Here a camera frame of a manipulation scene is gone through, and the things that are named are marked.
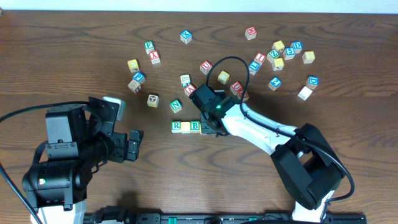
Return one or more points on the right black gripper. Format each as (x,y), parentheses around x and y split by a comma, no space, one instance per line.
(208,127)

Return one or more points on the plain wood block right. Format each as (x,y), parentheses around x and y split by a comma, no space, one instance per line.
(305,93)

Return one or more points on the red E block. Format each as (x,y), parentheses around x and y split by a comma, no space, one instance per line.
(243,96)

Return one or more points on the blue L block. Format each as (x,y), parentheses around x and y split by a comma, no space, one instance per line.
(253,67)

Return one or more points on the red A block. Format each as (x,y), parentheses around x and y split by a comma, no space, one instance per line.
(189,89)

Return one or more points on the plain wood red-sided block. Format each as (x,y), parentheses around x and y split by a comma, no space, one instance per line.
(134,86)

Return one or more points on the green F block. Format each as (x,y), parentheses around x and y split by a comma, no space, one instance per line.
(149,46)

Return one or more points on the red Y block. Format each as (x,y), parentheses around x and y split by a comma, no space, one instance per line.
(154,57)

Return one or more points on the wood picture block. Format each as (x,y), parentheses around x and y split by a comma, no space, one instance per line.
(153,101)

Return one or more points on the red H block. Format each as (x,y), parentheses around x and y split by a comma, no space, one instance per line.
(250,33)

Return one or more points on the red U block lower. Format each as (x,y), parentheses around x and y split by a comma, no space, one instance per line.
(236,87)

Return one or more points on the wood block green side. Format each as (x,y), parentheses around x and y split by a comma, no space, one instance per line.
(185,80)

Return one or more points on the green Z block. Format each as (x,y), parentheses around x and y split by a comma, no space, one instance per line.
(272,55)

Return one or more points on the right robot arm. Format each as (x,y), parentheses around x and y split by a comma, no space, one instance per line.
(307,166)

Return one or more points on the blue 5 block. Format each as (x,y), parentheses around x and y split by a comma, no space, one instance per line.
(288,53)

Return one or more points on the green R block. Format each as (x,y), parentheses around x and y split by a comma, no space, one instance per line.
(176,127)

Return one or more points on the blue d block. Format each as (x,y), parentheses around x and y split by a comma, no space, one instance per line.
(297,46)
(312,82)

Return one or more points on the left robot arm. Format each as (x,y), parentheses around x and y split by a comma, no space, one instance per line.
(57,191)

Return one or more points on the yellow 8 block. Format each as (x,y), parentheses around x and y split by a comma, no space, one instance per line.
(308,57)

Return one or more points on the blue 2 block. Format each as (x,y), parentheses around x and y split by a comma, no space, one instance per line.
(274,83)

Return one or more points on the blue D block upper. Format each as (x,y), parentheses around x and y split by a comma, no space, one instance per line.
(297,46)

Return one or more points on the green B block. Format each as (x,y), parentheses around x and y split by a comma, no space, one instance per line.
(195,126)

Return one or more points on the green N block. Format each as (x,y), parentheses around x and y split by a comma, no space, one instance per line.
(176,105)

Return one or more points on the yellow O block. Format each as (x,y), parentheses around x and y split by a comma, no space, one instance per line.
(185,127)

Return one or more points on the blue D block lower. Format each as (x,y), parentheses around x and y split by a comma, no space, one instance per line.
(312,82)

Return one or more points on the red u block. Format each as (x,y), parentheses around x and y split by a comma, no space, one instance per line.
(236,87)
(205,67)

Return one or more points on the blue X block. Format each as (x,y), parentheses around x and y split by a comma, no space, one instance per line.
(186,36)

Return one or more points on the red U block upper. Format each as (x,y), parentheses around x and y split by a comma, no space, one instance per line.
(205,67)

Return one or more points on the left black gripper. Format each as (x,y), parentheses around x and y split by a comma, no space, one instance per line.
(119,147)

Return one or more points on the red I block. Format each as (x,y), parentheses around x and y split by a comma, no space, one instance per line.
(259,58)

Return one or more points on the blue P block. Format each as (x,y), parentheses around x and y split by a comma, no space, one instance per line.
(139,77)

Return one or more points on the yellow block below Z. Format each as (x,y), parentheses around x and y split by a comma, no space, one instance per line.
(277,64)

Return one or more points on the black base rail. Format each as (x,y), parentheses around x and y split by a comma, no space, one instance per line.
(112,214)

